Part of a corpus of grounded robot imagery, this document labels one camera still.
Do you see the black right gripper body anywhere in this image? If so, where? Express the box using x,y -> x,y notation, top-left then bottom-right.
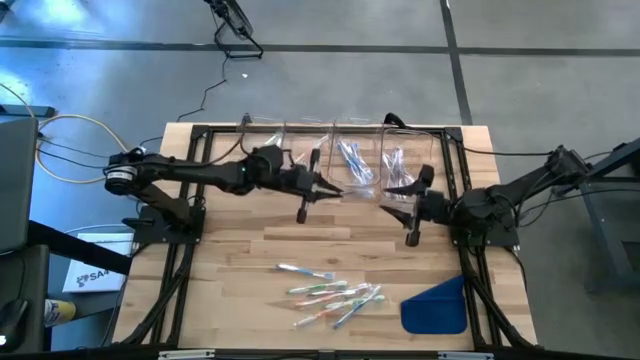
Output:
405,164 -> 451,248

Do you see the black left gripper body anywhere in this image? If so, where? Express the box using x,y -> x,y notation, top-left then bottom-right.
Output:
276,148 -> 322,225

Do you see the clear plastic bin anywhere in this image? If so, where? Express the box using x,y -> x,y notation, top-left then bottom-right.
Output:
221,115 -> 286,189
379,127 -> 436,206
274,117 -> 334,196
327,118 -> 386,201

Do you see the blue cloth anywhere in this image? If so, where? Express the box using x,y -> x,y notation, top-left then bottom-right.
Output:
399,273 -> 469,335

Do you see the black equipment stand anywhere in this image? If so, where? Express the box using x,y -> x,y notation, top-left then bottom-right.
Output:
574,137 -> 640,289

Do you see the white printed cardboard box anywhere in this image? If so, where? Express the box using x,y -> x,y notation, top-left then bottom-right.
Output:
62,232 -> 136,294

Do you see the black side desk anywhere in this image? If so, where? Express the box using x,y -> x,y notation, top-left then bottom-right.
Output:
0,219 -> 134,354

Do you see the yellow white cup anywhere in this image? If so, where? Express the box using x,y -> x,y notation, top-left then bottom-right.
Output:
43,298 -> 78,329

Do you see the laptop computer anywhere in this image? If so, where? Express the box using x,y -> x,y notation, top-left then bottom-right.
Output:
0,117 -> 39,254

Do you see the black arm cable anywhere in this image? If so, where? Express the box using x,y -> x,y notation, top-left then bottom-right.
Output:
394,122 -> 554,157

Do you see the black floor cable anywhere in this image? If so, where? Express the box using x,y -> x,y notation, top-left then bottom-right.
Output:
174,55 -> 229,124

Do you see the white frame bracket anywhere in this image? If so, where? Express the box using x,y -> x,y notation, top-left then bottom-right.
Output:
157,349 -> 217,360
437,351 -> 496,360

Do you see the yellow floor cable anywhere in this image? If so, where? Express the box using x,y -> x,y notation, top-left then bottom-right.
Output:
34,113 -> 129,184

